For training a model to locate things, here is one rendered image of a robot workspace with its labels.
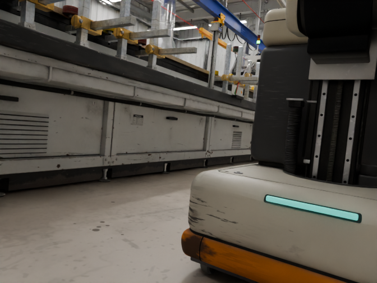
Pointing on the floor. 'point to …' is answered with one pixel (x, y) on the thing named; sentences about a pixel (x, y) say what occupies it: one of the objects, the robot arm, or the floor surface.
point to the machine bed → (104, 126)
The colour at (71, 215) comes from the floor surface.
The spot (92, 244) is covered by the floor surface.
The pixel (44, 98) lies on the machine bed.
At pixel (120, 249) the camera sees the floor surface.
